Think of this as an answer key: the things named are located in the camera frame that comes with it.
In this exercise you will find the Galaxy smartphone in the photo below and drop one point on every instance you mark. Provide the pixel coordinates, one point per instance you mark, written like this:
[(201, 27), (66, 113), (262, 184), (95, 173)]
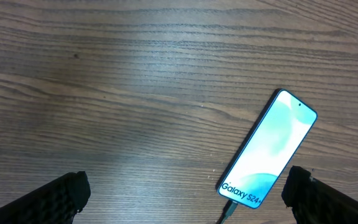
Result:
[(272, 143)]

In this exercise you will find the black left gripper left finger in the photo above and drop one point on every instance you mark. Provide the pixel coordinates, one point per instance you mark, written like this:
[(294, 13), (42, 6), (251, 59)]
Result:
[(55, 202)]

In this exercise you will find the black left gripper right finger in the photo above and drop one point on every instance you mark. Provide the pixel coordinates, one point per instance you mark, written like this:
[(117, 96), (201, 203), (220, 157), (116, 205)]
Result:
[(314, 202)]

